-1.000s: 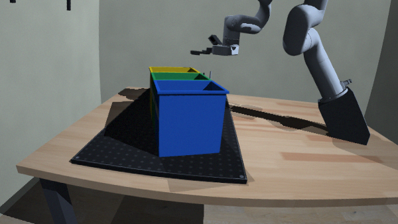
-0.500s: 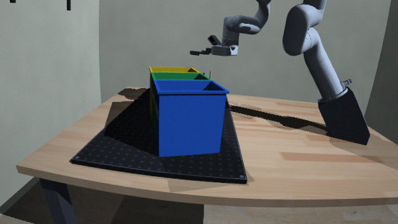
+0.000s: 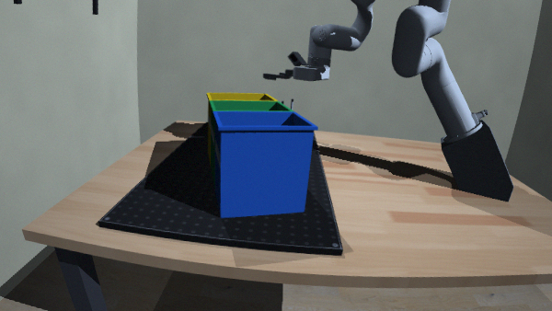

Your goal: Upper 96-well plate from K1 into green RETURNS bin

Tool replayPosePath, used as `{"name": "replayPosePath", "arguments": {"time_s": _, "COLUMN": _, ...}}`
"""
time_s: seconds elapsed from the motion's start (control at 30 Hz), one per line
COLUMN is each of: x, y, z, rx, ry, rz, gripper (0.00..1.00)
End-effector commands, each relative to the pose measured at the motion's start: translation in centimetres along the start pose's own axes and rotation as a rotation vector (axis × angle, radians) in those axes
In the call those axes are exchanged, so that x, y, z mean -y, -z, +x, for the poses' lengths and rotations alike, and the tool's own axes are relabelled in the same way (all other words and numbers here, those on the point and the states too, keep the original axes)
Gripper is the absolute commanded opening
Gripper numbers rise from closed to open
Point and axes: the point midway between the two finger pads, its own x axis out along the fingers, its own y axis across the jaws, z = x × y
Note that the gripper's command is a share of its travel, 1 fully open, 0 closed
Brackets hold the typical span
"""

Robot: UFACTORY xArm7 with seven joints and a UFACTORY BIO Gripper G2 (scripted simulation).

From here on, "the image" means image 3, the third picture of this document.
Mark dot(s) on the yellow open bin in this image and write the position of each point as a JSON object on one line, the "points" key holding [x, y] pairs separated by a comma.
{"points": [[233, 96]]}

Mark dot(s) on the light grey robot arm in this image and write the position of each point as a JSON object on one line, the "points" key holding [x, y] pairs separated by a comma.
{"points": [[415, 27]]}

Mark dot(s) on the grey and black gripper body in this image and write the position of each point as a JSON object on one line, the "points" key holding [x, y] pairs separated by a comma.
{"points": [[311, 73]]}

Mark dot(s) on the green bin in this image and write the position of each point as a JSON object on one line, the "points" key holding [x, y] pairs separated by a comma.
{"points": [[239, 105]]}

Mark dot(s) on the blue bin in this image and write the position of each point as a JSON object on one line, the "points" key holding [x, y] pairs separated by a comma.
{"points": [[262, 168]]}

